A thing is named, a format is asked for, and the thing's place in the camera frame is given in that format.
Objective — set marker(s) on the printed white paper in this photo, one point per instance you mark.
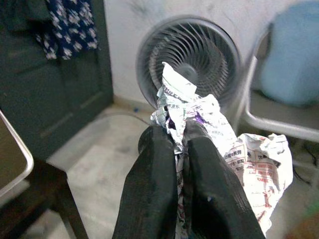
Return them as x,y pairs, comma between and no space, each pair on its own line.
261,169

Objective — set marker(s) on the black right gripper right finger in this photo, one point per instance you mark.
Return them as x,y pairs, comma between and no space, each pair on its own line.
211,186

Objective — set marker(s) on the dark green door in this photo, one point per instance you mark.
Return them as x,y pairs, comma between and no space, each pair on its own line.
49,94

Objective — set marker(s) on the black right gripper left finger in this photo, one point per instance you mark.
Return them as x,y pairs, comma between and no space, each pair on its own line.
149,186

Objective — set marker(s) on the metal-edged table with dark legs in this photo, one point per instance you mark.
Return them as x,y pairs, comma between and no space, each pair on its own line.
12,149

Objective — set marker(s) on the blue white floral cloth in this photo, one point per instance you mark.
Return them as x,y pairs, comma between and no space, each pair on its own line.
72,27

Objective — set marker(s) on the pale blue cushion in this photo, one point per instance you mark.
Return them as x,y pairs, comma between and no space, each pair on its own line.
294,62

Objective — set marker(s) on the grey round fan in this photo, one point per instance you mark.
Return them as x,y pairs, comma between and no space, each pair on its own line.
199,44

